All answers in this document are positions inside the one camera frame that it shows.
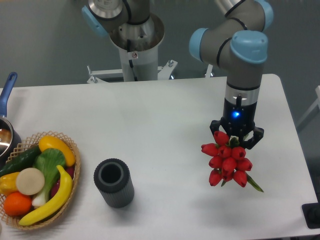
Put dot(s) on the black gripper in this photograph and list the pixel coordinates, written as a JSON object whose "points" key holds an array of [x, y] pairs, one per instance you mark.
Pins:
{"points": [[238, 121]]}

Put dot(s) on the red tulip bouquet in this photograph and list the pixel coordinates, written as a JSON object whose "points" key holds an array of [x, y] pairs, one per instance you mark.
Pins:
{"points": [[228, 161]]}

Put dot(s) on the dark grey ribbed vase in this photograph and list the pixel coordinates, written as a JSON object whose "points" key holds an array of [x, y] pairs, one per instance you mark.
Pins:
{"points": [[112, 178]]}

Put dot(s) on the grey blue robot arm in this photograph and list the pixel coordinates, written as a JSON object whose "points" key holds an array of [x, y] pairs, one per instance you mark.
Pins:
{"points": [[238, 46]]}

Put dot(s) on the black device table edge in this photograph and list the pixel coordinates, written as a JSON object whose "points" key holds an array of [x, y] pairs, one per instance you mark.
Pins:
{"points": [[311, 212]]}

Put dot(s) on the purple red vegetable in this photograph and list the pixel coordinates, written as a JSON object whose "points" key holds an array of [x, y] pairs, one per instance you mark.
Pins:
{"points": [[70, 170]]}

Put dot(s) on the yellow banana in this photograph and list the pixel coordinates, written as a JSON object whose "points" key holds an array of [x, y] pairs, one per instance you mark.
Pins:
{"points": [[54, 204]]}

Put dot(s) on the green bok choy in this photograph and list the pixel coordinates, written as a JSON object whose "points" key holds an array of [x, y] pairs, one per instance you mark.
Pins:
{"points": [[47, 163]]}

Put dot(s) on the dark green cucumber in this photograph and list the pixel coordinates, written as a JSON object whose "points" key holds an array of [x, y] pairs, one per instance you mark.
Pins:
{"points": [[22, 161]]}

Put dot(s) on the beige round slice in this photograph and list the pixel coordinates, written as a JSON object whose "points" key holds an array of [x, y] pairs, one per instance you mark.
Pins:
{"points": [[30, 181]]}

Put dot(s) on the orange fruit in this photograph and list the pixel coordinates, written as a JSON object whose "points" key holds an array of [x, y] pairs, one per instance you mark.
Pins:
{"points": [[17, 204]]}

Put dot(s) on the yellow bell pepper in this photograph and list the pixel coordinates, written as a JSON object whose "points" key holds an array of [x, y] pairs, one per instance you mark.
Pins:
{"points": [[8, 183]]}

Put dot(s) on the woven wicker basket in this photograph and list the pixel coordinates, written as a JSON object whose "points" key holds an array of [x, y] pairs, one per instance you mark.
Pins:
{"points": [[23, 146]]}

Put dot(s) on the white frame right edge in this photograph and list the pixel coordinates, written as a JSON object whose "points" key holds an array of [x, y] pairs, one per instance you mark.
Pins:
{"points": [[310, 113]]}

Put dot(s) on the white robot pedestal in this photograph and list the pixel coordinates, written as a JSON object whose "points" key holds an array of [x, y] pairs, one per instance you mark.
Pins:
{"points": [[138, 50]]}

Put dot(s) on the blue handled saucepan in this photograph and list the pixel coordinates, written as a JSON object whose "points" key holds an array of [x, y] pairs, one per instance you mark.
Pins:
{"points": [[9, 138]]}

